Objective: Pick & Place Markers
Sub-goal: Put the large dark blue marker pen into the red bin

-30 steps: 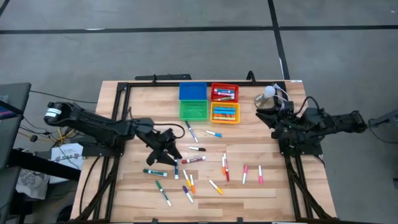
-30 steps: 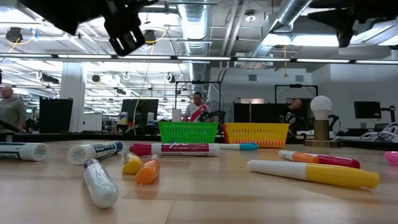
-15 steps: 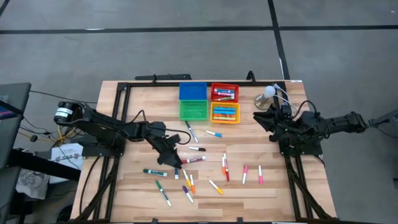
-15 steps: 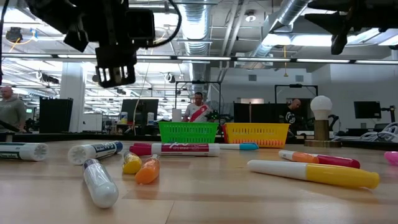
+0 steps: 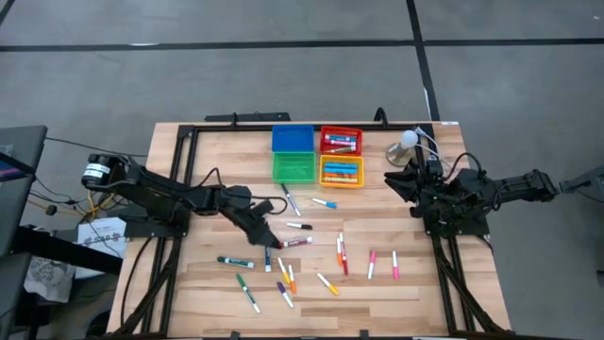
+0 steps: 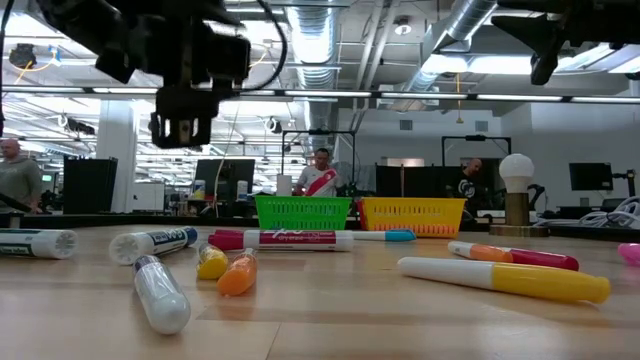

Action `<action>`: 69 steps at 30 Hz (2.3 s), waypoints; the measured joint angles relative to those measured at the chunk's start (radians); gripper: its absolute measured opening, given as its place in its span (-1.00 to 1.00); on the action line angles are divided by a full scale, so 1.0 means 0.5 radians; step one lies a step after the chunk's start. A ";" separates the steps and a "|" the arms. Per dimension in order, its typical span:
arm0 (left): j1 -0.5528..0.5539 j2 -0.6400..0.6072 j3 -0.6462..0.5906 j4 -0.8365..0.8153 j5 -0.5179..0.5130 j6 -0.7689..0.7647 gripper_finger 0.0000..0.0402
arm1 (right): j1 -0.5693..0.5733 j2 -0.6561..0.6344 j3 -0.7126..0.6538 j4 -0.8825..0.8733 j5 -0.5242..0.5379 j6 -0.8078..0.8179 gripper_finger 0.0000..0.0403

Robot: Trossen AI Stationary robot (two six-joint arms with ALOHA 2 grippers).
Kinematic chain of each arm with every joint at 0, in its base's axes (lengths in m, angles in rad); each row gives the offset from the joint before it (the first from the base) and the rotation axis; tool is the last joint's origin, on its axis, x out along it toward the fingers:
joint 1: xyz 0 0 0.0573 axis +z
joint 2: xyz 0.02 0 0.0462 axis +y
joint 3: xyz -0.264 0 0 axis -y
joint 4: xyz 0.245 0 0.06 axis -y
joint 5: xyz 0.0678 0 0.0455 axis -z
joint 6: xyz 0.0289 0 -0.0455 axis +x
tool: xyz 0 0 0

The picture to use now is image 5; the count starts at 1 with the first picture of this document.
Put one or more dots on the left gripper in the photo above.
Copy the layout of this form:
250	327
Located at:
247	208

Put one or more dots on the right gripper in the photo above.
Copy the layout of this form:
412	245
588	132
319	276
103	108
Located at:
431	189

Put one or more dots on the dark blue Expo marker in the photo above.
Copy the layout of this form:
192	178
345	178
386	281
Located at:
267	262

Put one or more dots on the maroon Expo marker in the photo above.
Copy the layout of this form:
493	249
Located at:
297	242

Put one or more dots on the dark green Expo marker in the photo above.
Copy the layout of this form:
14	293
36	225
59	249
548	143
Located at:
236	262

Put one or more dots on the yellow-green Sharpie highlighter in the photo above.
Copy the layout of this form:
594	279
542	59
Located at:
340	180

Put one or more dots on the orange highlighter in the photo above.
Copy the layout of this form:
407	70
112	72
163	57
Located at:
340	175

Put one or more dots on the turquoise Sharpie highlighter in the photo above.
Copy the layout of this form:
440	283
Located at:
340	170
340	165

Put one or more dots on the bright green marker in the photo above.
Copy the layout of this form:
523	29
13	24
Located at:
342	149

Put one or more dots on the magenta Expo marker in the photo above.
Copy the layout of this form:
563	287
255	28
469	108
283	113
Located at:
342	143

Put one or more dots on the light blue Expo marker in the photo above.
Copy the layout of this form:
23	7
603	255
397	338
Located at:
342	138

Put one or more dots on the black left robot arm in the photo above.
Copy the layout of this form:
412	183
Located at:
160	189

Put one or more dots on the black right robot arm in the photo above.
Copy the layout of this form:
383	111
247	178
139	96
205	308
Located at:
514	184

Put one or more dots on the black capped white marker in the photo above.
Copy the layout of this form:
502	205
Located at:
302	226

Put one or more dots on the thin dark blue marker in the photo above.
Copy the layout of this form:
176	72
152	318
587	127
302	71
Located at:
290	199

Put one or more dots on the brass lamp with white bulb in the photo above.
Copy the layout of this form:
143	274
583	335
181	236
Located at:
408	138

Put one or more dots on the orange white marker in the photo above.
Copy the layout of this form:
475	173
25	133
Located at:
292	279
339	252

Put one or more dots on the thin green marker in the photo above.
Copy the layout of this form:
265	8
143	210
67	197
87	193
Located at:
247	293

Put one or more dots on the purple white marker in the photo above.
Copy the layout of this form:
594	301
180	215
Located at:
284	294

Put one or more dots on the yellow plastic basket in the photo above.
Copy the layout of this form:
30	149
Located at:
341	185

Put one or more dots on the green plastic basket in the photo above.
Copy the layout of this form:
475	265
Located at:
293	167

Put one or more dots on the red plastic basket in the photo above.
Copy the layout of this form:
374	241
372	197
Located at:
340	129

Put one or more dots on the blue plastic basket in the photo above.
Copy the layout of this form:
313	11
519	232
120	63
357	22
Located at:
292	138

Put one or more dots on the black table clamp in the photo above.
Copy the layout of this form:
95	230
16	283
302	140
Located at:
364	334
234	335

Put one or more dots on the black power strip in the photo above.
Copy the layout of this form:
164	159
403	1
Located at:
255	117

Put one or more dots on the white printed paper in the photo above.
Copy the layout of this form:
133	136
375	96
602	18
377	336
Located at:
101	241

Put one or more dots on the grey chair base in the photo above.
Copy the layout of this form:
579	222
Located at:
590	178

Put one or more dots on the black floor bar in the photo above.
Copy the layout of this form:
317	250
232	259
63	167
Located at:
71	255

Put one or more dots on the patterned grey cloth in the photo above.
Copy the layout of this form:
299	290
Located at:
47	281

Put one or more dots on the dark grey side desk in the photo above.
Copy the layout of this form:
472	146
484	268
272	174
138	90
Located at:
16	212

